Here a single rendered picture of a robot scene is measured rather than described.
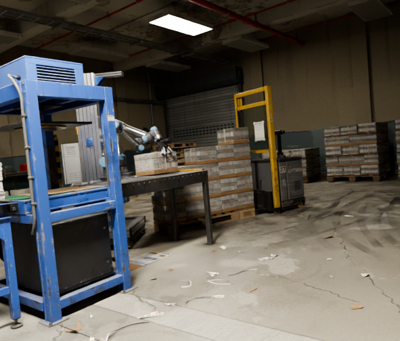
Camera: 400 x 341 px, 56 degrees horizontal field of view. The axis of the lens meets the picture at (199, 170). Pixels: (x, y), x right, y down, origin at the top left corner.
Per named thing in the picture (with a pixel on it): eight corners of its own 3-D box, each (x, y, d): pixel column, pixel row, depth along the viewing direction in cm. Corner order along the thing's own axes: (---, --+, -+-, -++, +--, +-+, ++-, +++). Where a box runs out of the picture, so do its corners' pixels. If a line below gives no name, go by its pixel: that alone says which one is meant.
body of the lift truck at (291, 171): (250, 208, 615) (246, 160, 611) (275, 203, 645) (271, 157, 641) (282, 212, 557) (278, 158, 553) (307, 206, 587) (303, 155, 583)
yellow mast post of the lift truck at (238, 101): (242, 203, 609) (233, 94, 600) (246, 203, 614) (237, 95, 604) (246, 204, 601) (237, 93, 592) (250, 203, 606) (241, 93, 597)
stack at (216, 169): (153, 231, 501) (147, 169, 496) (223, 216, 565) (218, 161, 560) (168, 235, 468) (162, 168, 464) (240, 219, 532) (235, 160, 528)
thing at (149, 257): (151, 252, 397) (151, 250, 397) (172, 254, 379) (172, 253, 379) (124, 261, 368) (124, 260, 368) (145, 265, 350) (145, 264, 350)
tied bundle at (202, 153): (184, 165, 527) (183, 148, 526) (202, 163, 544) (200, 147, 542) (200, 164, 496) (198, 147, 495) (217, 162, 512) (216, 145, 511)
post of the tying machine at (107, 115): (125, 286, 299) (105, 88, 291) (132, 287, 294) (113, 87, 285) (117, 289, 292) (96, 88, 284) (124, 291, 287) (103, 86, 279)
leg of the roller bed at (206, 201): (210, 243, 415) (204, 180, 411) (214, 243, 411) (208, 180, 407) (206, 243, 410) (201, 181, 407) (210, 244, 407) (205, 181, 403)
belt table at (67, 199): (65, 197, 340) (64, 187, 340) (112, 198, 300) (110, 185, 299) (-17, 212, 286) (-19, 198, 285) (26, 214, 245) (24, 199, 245)
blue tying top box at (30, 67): (44, 101, 325) (41, 78, 324) (85, 90, 288) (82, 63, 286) (-12, 99, 289) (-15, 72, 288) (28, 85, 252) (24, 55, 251)
